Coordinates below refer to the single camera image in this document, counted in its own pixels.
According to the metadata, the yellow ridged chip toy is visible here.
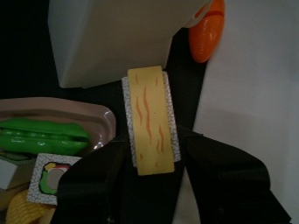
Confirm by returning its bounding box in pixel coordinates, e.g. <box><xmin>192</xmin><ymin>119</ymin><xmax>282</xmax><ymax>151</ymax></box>
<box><xmin>4</xmin><ymin>188</ymin><xmax>58</xmax><ymax>224</ymax></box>

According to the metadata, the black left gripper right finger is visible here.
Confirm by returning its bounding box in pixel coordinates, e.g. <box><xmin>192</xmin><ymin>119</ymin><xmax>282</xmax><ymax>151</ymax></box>
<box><xmin>176</xmin><ymin>125</ymin><xmax>295</xmax><ymax>224</ymax></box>

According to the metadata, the white block toy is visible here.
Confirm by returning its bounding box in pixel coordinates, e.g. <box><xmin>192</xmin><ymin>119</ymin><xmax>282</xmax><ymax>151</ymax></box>
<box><xmin>0</xmin><ymin>157</ymin><xmax>20</xmax><ymax>191</ymax></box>

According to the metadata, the white rectangular mat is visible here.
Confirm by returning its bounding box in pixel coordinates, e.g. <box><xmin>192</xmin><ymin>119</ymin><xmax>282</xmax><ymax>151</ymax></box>
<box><xmin>172</xmin><ymin>0</ymin><xmax>299</xmax><ymax>224</ymax></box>

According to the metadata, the green pea pod toy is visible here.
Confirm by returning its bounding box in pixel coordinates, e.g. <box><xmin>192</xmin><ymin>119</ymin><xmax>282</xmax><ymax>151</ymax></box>
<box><xmin>0</xmin><ymin>117</ymin><xmax>91</xmax><ymax>157</ymax></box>

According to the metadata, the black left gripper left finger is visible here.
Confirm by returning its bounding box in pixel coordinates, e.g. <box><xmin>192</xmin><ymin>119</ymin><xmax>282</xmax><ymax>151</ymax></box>
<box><xmin>51</xmin><ymin>134</ymin><xmax>136</xmax><ymax>224</ymax></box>

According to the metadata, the beige toy box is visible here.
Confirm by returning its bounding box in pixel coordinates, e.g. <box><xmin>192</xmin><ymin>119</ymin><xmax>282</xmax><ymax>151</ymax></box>
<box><xmin>47</xmin><ymin>0</ymin><xmax>214</xmax><ymax>89</ymax></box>

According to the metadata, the yellow egg sushi toy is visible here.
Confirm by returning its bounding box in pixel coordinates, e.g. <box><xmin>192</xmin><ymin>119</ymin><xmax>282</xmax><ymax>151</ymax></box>
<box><xmin>120</xmin><ymin>65</ymin><xmax>183</xmax><ymax>177</ymax></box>

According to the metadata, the square maki sushi toy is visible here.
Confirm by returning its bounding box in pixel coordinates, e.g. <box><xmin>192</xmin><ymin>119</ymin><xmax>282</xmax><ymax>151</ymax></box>
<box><xmin>26</xmin><ymin>152</ymin><xmax>83</xmax><ymax>207</ymax></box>

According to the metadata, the orange toy shrimp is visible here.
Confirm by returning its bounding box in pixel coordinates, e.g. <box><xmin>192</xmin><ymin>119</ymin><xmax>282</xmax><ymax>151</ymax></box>
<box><xmin>188</xmin><ymin>0</ymin><xmax>227</xmax><ymax>64</ymax></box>

